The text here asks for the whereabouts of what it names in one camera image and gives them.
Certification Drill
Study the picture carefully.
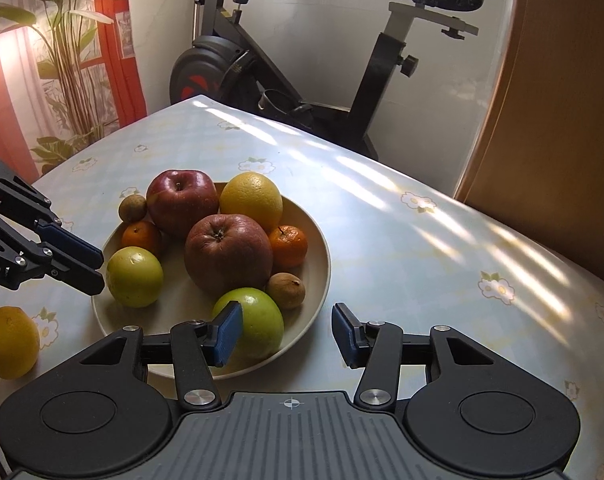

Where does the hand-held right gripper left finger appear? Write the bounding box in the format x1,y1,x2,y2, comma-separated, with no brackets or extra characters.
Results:
79,301,244,411

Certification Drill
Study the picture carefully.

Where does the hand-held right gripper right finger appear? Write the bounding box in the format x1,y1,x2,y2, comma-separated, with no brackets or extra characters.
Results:
332,303,495,411

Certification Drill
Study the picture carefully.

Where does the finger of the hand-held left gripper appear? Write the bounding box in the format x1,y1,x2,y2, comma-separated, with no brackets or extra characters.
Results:
0,209,106,297
0,174,104,271

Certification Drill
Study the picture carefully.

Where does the green apple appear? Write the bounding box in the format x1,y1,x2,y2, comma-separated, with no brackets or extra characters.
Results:
212,287,285,360

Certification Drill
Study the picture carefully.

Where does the beige round plate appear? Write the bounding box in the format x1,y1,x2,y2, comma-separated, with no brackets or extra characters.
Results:
91,181,331,380

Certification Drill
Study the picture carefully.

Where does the yellow-green round fruit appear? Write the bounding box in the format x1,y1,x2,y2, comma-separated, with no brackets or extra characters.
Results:
106,246,164,308

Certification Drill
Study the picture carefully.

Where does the yellow lemon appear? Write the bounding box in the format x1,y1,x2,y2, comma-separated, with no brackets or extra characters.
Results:
0,306,41,379

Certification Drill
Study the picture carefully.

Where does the orange mandarin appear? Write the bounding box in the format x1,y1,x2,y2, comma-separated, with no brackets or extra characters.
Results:
121,220,163,257
268,225,309,268

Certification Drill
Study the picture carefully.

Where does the small brown fruit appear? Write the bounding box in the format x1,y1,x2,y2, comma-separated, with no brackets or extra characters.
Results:
266,272,307,309
118,194,148,223

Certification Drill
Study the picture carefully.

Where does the large wrinkled red apple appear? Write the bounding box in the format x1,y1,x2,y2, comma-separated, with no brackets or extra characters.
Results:
184,214,274,298

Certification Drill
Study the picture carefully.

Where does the small shiny red apple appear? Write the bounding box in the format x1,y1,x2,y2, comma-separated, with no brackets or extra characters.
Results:
146,170,220,239

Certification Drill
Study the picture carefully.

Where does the yellow orange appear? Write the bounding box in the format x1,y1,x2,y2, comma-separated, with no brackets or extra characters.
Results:
219,172,284,233

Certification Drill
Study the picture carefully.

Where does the black exercise bike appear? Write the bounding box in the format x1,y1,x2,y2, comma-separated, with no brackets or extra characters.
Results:
169,0,485,161

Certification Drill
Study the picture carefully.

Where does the wooden chair back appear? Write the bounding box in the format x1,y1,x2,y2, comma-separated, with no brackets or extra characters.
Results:
454,0,604,286

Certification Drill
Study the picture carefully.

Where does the plant printed wall cloth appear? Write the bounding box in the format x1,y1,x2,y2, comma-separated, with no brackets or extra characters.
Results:
0,0,148,181

